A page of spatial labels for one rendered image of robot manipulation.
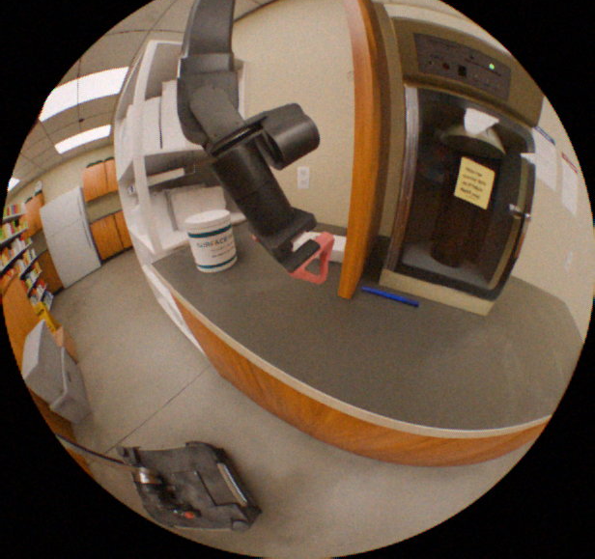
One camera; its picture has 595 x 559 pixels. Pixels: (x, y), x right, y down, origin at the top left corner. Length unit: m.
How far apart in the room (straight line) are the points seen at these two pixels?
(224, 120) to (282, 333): 0.31
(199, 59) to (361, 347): 0.42
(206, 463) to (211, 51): 1.17
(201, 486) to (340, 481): 0.68
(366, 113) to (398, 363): 0.39
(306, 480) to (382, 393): 0.98
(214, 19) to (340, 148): 0.74
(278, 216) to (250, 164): 0.07
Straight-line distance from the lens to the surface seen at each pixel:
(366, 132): 0.31
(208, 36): 0.25
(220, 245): 0.48
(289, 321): 0.33
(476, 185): 0.40
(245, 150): 0.19
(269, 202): 0.19
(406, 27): 0.41
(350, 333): 0.32
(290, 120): 0.22
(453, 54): 0.42
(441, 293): 0.47
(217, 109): 0.18
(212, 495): 1.06
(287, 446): 1.19
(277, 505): 1.25
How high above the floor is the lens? 1.19
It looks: 29 degrees down
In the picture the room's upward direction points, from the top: straight up
